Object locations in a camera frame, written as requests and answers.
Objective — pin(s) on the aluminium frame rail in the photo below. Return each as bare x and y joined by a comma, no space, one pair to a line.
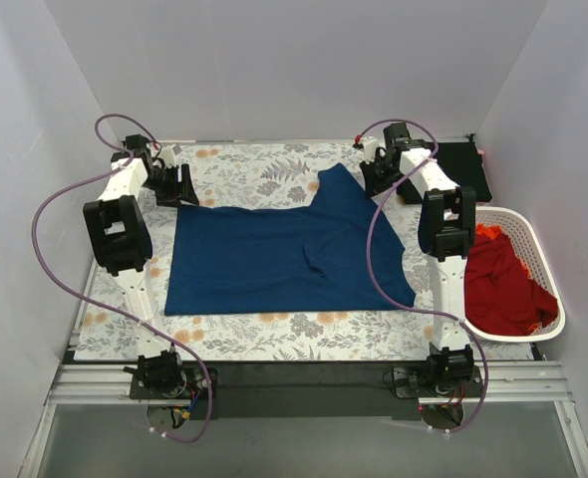
509,381

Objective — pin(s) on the white perforated laundry basket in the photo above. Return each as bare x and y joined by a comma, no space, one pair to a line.
510,294

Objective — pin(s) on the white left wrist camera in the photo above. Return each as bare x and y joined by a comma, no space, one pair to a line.
166,157

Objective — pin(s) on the floral patterned table mat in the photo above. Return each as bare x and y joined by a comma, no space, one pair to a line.
271,175

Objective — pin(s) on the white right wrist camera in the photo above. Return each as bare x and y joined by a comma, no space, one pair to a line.
367,146

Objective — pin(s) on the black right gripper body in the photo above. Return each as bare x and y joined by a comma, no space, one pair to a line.
379,173

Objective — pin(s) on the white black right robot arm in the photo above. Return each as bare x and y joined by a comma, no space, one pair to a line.
445,236

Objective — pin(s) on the blue t shirt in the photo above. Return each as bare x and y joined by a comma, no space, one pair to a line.
328,256

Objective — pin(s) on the folded black t shirt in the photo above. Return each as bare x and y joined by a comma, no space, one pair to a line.
461,163

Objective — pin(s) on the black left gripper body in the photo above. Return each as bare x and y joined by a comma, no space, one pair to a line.
175,184

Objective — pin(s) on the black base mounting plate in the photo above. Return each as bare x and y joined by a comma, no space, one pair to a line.
279,389

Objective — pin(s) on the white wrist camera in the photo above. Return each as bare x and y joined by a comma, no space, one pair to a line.
166,157
367,146

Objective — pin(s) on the orange t shirt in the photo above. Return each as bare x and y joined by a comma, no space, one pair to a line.
488,230

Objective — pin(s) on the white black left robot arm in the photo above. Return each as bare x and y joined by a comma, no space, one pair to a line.
122,245

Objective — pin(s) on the red t shirt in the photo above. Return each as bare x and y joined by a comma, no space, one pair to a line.
503,289

